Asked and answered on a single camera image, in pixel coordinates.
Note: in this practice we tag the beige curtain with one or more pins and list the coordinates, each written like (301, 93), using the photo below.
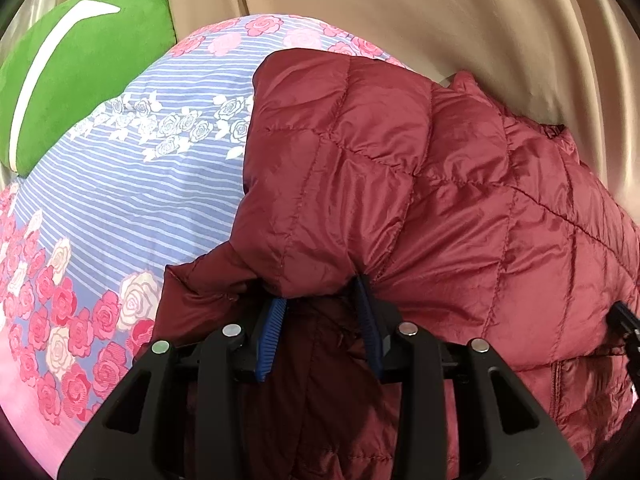
(450, 10)

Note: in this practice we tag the floral striped bed sheet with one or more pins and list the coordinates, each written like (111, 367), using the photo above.
(150, 195)

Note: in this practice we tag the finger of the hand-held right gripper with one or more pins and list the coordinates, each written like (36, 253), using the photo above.
(625, 317)

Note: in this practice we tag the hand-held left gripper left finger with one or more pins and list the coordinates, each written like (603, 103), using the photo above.
(266, 345)

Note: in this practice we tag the maroon quilted down jacket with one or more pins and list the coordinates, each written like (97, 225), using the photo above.
(400, 200)

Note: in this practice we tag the green plush pillow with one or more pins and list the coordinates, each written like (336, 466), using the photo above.
(75, 70)

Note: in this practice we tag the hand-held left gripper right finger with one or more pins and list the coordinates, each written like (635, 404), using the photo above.
(371, 332)

